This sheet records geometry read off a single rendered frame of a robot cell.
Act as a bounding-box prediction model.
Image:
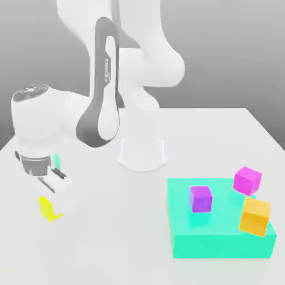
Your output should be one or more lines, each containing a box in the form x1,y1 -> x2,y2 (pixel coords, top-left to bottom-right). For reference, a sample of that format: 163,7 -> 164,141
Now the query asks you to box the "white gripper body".
38,173 -> 78,215

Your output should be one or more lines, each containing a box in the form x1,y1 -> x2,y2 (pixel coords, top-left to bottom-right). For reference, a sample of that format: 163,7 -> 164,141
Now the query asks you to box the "small orange cube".
238,196 -> 272,238

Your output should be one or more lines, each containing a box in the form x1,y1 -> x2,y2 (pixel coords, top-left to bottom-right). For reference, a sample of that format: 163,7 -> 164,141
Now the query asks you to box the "small magenta cube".
232,166 -> 263,197

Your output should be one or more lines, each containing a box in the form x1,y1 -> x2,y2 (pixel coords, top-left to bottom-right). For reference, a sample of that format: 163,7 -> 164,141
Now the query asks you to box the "small yellow cube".
37,195 -> 65,223

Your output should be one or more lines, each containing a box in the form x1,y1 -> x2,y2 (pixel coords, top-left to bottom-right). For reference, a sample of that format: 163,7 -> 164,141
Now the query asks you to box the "small purple cube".
189,185 -> 213,214

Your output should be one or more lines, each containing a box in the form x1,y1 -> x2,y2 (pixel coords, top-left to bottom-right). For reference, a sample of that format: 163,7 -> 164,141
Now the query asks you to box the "large teal box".
166,178 -> 278,259

